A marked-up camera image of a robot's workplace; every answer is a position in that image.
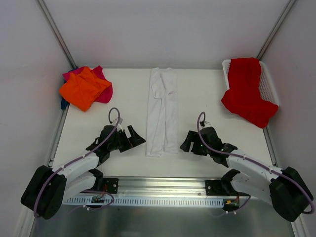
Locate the white t shirt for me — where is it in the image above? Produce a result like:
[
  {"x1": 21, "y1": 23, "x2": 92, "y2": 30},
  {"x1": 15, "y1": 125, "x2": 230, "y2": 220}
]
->
[{"x1": 146, "y1": 68, "x2": 179, "y2": 158}]

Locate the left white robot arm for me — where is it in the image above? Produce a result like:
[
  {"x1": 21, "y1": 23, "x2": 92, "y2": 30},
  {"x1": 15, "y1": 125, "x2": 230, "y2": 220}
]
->
[{"x1": 20, "y1": 125, "x2": 146, "y2": 219}]

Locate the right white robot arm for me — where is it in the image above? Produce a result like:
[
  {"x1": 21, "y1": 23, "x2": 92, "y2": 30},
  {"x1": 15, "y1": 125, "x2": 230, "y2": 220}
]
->
[{"x1": 180, "y1": 127, "x2": 315, "y2": 222}]

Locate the pink t shirt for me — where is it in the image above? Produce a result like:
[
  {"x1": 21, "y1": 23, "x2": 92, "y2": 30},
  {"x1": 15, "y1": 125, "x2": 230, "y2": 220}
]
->
[{"x1": 63, "y1": 65, "x2": 113, "y2": 104}]

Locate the red t shirt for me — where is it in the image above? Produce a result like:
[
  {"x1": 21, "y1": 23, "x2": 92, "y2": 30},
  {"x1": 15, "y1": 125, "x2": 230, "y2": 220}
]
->
[{"x1": 221, "y1": 58, "x2": 278, "y2": 128}]

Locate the orange t shirt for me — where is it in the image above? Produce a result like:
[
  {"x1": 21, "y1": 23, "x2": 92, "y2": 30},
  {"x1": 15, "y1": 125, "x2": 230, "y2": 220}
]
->
[{"x1": 59, "y1": 66, "x2": 110, "y2": 112}]

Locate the blue t shirt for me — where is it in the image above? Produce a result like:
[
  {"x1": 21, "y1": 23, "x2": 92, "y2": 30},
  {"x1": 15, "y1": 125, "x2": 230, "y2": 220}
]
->
[{"x1": 60, "y1": 97, "x2": 69, "y2": 110}]

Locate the white plastic basket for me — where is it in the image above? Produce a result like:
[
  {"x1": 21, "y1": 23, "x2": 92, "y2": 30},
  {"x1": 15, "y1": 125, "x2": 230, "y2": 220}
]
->
[{"x1": 222, "y1": 59, "x2": 280, "y2": 106}]

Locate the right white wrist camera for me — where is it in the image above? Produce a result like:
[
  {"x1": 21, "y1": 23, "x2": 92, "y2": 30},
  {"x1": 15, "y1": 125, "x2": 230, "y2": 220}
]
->
[{"x1": 199, "y1": 121, "x2": 211, "y2": 128}]

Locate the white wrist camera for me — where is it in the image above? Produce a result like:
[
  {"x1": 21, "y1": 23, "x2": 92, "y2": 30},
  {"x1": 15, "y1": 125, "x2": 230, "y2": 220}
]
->
[
  {"x1": 199, "y1": 121, "x2": 211, "y2": 128},
  {"x1": 110, "y1": 118, "x2": 123, "y2": 131}
]

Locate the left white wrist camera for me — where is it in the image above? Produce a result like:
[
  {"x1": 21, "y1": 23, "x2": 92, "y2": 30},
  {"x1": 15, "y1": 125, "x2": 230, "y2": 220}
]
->
[{"x1": 110, "y1": 118, "x2": 123, "y2": 131}]

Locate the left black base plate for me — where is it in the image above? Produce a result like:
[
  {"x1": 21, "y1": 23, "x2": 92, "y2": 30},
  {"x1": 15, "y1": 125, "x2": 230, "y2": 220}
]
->
[{"x1": 92, "y1": 177, "x2": 119, "y2": 194}]

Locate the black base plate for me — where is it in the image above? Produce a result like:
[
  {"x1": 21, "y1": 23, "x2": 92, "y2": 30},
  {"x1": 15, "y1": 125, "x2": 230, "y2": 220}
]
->
[
  {"x1": 92, "y1": 177, "x2": 119, "y2": 194},
  {"x1": 205, "y1": 180, "x2": 249, "y2": 197}
]

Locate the aluminium mounting rail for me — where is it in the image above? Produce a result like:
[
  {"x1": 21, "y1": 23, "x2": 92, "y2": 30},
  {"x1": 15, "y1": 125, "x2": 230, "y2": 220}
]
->
[{"x1": 61, "y1": 174, "x2": 272, "y2": 199}]

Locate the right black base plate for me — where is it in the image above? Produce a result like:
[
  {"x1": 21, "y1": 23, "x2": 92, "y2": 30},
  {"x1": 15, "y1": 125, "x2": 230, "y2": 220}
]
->
[{"x1": 205, "y1": 180, "x2": 249, "y2": 197}]

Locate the white slotted cable duct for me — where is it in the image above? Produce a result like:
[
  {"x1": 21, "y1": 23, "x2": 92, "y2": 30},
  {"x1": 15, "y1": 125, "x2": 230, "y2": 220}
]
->
[{"x1": 64, "y1": 195, "x2": 224, "y2": 208}]

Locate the right aluminium corner post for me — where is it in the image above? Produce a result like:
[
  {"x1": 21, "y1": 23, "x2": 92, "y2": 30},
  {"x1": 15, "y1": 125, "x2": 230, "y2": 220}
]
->
[{"x1": 256, "y1": 0, "x2": 298, "y2": 60}]

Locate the aluminium corner post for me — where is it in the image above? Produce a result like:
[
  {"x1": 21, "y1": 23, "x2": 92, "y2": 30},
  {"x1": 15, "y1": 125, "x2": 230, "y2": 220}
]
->
[
  {"x1": 36, "y1": 0, "x2": 77, "y2": 69},
  {"x1": 256, "y1": 0, "x2": 298, "y2": 60}
]

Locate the left aluminium corner post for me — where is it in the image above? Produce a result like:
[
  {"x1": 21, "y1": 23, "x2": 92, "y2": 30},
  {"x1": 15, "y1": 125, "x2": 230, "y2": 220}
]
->
[{"x1": 36, "y1": 0, "x2": 77, "y2": 69}]

